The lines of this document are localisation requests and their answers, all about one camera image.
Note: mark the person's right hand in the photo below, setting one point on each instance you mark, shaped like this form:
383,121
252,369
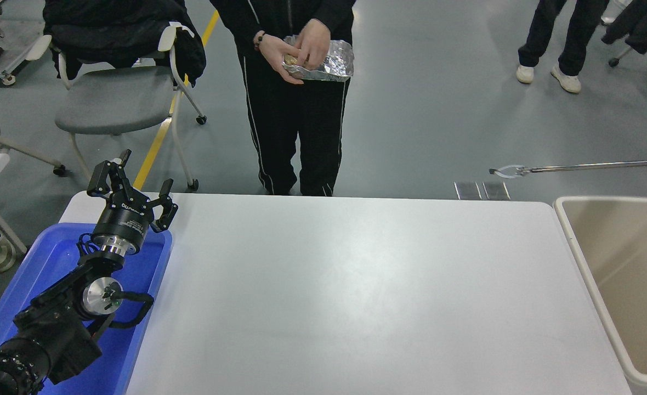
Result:
274,55

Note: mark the grey seat white frame chair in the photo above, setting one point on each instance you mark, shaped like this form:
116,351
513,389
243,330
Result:
115,99

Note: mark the black jacket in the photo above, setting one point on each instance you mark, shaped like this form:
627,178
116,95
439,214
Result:
115,33

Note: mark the blue plastic tray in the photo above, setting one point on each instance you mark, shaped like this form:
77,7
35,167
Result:
44,258

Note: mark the large pale plastic bin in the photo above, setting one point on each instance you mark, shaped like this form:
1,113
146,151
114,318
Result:
630,274

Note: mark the person's left hand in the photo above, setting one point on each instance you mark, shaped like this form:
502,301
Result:
313,44

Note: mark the metal reacher grabber tool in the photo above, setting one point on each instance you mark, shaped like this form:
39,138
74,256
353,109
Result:
586,167

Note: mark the metal floor socket plate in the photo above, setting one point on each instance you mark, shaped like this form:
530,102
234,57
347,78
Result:
467,191
496,191

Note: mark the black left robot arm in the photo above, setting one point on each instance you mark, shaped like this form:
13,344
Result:
55,329

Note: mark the silver foil tray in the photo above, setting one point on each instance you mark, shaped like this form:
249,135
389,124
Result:
340,63

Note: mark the person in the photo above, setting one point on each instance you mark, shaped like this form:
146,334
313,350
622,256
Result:
543,33
290,131

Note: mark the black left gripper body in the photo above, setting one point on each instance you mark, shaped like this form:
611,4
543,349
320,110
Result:
123,222

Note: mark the chair legs with casters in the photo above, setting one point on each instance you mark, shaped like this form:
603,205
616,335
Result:
619,57

